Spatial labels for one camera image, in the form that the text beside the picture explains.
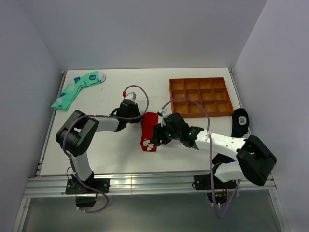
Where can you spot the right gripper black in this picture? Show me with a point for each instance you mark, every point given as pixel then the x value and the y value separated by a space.
pixel 158 135

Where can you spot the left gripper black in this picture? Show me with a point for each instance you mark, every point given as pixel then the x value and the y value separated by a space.
pixel 135 109

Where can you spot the red santa sock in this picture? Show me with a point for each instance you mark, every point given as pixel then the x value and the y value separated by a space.
pixel 148 121

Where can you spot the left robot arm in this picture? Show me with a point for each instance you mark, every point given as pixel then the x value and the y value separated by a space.
pixel 76 134

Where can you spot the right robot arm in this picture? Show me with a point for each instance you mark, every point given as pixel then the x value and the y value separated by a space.
pixel 252 160

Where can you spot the mint green patterned sock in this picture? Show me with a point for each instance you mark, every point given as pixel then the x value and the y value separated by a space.
pixel 73 88

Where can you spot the orange compartment tray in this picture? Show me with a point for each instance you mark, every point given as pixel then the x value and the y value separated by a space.
pixel 210 93

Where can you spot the black blue sock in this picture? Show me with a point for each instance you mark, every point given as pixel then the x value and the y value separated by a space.
pixel 240 125

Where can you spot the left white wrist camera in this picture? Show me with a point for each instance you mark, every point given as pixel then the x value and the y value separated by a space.
pixel 129 96

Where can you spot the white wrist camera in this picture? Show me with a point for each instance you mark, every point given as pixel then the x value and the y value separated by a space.
pixel 162 114
pixel 129 96

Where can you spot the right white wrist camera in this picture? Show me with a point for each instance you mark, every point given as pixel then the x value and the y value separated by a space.
pixel 162 114

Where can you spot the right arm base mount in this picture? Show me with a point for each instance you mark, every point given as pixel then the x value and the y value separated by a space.
pixel 203 182

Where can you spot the aluminium frame rail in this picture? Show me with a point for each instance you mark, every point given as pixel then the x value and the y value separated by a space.
pixel 120 184

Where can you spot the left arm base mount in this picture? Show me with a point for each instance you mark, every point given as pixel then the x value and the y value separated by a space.
pixel 86 194

